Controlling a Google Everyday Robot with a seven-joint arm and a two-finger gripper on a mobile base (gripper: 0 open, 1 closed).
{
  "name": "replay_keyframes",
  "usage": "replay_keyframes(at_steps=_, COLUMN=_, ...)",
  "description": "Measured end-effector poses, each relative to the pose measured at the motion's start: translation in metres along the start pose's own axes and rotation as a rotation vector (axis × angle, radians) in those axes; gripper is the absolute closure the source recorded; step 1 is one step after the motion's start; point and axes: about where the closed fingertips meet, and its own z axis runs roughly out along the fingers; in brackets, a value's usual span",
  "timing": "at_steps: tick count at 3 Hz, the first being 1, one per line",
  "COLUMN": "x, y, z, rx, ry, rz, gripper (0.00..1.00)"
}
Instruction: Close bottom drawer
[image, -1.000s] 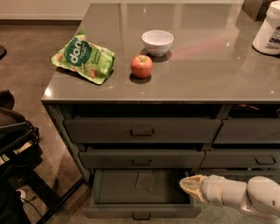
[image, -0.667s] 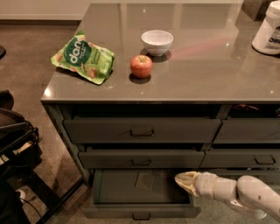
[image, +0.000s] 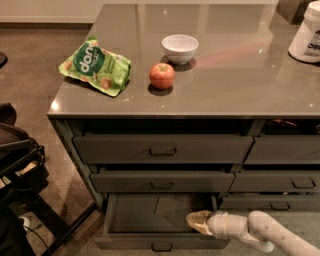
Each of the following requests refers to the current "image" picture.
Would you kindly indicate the white plastic jar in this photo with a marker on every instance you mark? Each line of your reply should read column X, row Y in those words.
column 305, row 46

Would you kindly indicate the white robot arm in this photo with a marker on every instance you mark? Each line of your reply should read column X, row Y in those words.
column 258, row 231

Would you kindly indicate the white ceramic bowl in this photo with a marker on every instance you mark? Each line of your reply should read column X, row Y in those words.
column 180, row 48

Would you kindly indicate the red apple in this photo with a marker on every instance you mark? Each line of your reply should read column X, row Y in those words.
column 161, row 76

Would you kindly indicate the green snack chip bag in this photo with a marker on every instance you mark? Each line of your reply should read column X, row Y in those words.
column 104, row 70

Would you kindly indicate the grey drawer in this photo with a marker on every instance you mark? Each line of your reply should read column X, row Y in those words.
column 163, row 149
column 285, row 149
column 161, row 181
column 130, row 223
column 282, row 181
column 271, row 202

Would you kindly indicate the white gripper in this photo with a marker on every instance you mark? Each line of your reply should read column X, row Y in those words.
column 217, row 224

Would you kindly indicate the grey paper in drawer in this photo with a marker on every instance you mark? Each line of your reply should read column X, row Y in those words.
column 165, row 207

